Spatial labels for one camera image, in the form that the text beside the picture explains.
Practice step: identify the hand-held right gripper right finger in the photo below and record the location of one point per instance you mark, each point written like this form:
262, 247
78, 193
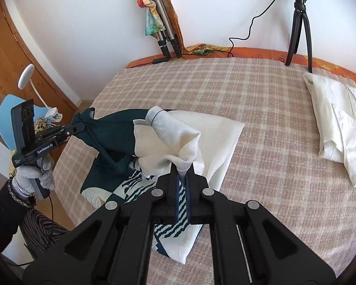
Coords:
187, 196

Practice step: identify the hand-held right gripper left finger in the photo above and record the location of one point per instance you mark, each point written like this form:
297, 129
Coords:
177, 193

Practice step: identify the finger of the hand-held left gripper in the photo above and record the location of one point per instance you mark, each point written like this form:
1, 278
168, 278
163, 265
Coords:
74, 128

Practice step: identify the cream and green printed t-shirt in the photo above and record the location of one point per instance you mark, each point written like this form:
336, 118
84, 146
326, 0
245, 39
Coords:
213, 133

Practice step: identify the person's left forearm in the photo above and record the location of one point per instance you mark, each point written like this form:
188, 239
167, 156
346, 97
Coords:
3, 213

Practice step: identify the person's left hand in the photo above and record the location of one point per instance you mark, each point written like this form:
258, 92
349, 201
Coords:
26, 178

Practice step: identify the spotted brown cloth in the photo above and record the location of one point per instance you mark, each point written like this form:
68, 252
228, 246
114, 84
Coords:
40, 124

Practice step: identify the light blue chair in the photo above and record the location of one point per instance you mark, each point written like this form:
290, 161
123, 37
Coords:
6, 107

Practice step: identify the white round lamp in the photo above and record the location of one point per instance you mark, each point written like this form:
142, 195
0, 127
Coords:
26, 75

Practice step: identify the wooden wardrobe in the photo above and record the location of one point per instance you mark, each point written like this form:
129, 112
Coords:
14, 50

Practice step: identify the person's striped garment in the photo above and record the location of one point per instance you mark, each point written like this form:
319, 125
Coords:
38, 228

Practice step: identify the pink plaid blanket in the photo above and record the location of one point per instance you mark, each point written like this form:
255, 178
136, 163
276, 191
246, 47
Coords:
255, 109

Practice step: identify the colourful knotted scarf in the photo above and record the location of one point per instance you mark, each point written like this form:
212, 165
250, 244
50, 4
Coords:
151, 20

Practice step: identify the silver folded tripod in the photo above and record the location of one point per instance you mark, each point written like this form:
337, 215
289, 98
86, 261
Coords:
163, 14

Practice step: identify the yellow patterned cloth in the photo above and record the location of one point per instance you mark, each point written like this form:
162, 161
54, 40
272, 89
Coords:
206, 49

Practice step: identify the orange cloth strip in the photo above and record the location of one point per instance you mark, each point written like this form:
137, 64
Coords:
176, 20

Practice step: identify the white folded shirt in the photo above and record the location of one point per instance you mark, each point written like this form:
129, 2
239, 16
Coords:
338, 118

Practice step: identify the black mini tripod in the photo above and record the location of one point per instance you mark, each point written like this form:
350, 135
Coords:
296, 20

